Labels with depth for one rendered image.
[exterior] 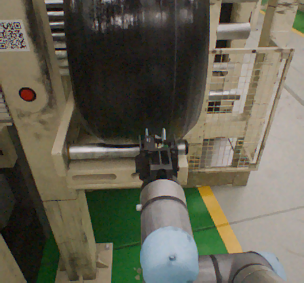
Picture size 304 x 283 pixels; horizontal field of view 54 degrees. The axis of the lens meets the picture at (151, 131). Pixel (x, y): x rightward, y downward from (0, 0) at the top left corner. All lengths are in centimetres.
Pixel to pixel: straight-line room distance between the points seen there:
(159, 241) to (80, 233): 91
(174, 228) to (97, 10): 39
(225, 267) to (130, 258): 120
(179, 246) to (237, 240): 140
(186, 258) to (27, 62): 61
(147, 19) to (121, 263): 133
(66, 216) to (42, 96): 53
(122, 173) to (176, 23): 47
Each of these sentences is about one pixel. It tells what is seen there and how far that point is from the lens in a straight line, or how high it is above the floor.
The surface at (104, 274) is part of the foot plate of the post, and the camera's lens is 165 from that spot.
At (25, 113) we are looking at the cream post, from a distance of 91.
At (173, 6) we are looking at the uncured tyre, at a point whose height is 132.
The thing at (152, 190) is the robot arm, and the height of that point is 111.
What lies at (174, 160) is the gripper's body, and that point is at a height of 109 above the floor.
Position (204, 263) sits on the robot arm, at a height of 103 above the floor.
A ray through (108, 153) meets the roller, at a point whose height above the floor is 91.
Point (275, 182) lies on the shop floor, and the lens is 215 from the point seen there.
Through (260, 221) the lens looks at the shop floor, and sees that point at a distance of 191.
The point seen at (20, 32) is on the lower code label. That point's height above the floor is 123.
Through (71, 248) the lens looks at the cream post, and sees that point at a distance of 140.
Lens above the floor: 148
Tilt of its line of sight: 38 degrees down
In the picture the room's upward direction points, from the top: straight up
